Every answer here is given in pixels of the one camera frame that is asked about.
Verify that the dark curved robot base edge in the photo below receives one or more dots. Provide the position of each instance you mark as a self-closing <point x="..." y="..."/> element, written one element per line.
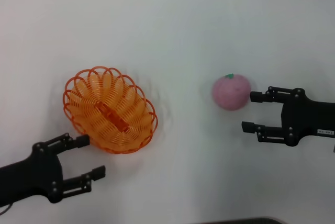
<point x="243" y="221"/>

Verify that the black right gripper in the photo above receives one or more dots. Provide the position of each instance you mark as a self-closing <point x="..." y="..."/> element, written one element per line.
<point x="308" y="119"/>

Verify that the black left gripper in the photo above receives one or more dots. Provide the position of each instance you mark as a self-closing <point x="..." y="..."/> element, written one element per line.
<point x="34" y="174"/>

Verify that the orange plastic woven basket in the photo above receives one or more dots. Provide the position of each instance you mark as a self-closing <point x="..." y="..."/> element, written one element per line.
<point x="117" y="103"/>

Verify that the pink plush peach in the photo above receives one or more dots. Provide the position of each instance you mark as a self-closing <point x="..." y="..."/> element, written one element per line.
<point x="230" y="93"/>

